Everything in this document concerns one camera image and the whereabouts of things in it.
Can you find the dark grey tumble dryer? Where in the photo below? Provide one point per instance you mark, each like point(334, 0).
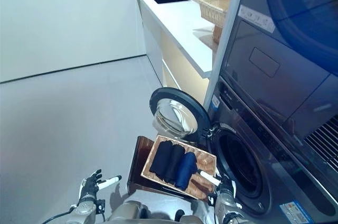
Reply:
point(277, 63)

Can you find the charcoal garment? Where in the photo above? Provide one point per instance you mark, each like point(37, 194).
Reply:
point(174, 164)

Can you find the round glass washer door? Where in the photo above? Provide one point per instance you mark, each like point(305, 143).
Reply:
point(177, 113)

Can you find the white counter cabinet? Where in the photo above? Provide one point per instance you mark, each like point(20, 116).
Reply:
point(174, 28)

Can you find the blue garment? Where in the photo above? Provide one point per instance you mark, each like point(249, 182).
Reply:
point(186, 171)

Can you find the silver robot leg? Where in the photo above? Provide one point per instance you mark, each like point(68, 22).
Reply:
point(129, 212)
point(195, 214)

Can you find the small wicker basket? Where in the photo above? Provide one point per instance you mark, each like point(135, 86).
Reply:
point(214, 7)

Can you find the white dryer label strip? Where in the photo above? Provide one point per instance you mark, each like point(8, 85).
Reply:
point(256, 18)

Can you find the silver robot left leg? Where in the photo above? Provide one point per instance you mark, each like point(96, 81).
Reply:
point(129, 212)

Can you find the silver robot right leg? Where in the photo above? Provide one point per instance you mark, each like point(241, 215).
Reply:
point(195, 214)

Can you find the blue QR code sticker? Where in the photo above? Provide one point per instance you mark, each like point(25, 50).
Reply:
point(215, 103)

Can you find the navy black garment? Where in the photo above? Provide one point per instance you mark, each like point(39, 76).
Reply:
point(161, 159)

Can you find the black white robot left hand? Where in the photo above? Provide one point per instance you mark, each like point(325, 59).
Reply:
point(88, 185)

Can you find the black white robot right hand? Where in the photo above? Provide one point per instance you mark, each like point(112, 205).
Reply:
point(227, 185)

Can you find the dark grey washing machine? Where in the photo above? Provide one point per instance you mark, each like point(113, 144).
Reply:
point(277, 168)

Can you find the blue white energy label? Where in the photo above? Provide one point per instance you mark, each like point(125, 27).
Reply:
point(291, 210)

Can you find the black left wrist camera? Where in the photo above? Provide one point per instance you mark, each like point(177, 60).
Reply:
point(100, 205)

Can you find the dark brown wooden stool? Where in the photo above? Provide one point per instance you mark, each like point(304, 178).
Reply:
point(137, 163)

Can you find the large shallow wicker basket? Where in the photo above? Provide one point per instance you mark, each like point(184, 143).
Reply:
point(204, 163)

